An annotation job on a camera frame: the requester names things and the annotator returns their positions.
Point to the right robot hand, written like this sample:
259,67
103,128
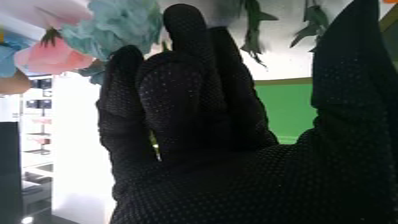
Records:
236,173

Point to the green sprig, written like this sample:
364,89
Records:
311,23
252,30

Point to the pink flower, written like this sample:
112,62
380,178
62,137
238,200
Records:
53,58

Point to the light blue flower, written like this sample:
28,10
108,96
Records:
121,23

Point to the white flower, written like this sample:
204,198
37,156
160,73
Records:
41,11

